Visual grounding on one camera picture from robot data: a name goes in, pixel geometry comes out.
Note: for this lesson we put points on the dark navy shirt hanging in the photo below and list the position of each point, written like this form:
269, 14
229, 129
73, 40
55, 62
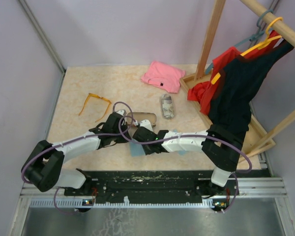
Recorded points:
240, 81

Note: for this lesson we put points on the wooden clothes rack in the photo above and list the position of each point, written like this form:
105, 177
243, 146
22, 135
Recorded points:
229, 14

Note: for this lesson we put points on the orange sunglasses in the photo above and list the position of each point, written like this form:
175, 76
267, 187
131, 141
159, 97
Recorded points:
94, 108

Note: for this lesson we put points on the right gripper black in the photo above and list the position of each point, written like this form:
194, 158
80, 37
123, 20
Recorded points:
148, 152

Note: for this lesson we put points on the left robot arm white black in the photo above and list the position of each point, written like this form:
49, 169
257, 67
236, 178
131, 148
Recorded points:
44, 168

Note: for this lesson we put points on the teal hanger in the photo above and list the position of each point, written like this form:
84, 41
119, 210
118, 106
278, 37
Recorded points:
258, 34

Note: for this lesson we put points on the light blue cloth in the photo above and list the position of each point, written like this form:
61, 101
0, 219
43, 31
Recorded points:
136, 149

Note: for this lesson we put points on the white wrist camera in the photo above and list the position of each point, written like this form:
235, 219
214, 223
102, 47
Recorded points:
146, 124
122, 112

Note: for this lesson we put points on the yellow hanger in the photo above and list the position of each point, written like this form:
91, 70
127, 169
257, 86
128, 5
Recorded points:
263, 41

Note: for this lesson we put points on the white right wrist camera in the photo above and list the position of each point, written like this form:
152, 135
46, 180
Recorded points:
146, 124

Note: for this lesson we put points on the map print glasses case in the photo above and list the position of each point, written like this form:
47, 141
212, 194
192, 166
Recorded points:
167, 106

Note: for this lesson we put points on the folded pink shirt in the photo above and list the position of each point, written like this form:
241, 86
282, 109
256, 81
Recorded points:
163, 76

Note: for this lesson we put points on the red shirt hanging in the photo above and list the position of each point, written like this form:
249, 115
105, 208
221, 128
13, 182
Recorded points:
204, 92

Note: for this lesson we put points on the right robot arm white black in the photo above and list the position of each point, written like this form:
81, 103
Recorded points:
218, 144

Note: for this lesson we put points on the brown striped glasses case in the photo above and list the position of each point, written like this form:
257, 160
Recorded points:
140, 116

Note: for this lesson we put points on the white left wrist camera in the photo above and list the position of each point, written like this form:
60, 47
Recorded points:
122, 112

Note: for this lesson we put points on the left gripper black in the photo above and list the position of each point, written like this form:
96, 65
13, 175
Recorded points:
122, 140

